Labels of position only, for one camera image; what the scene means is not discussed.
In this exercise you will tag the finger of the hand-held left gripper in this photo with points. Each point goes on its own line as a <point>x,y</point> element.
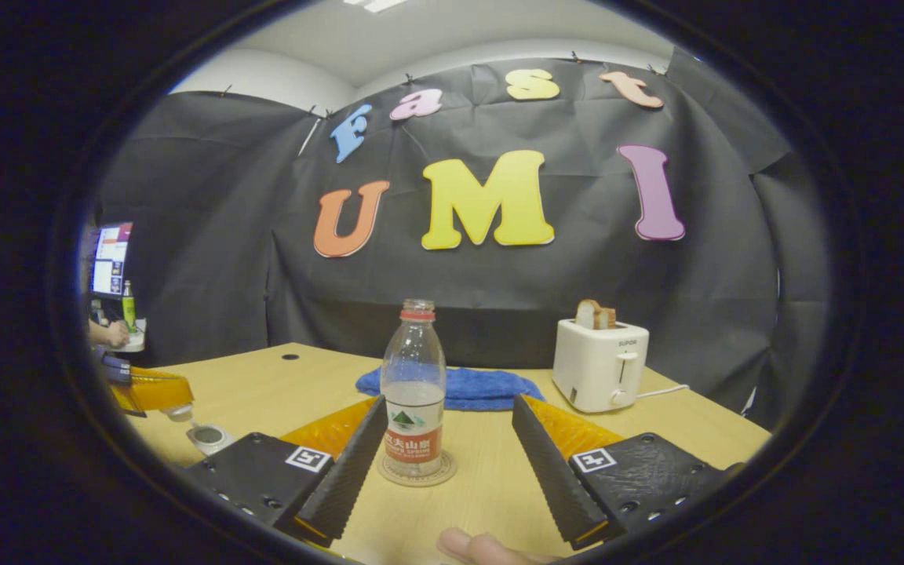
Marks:
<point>158,391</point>

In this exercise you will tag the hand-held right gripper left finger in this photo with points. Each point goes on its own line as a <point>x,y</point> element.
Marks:
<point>350,471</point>

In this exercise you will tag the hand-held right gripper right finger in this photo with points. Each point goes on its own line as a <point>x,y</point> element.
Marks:
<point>558,479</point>

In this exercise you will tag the white teacup lid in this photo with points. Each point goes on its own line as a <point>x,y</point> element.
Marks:
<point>180,412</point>

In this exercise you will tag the white floral teacup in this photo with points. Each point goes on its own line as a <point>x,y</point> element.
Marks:
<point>209,438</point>

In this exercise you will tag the clear plastic water bottle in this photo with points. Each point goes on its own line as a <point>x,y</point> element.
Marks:
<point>414,424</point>

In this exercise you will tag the round beige coaster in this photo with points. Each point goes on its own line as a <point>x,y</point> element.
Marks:
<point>444,471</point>

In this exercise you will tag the green bottle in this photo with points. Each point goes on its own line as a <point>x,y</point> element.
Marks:
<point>129,308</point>

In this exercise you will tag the white container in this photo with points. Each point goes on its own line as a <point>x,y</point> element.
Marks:
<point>136,339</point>

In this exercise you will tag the blue towel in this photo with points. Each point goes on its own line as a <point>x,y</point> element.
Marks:
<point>483,388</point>

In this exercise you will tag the white toaster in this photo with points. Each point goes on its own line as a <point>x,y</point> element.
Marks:
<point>601,369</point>

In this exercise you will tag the computer monitor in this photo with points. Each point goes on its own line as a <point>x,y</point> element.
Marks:
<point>112,259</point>

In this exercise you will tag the toast slice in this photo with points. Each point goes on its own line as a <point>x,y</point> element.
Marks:
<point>607,318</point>
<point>587,314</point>

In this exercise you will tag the white stick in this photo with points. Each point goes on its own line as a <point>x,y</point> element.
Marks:
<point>310,137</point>

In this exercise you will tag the ceiling light panel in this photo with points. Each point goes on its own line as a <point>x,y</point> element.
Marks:
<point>375,5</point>

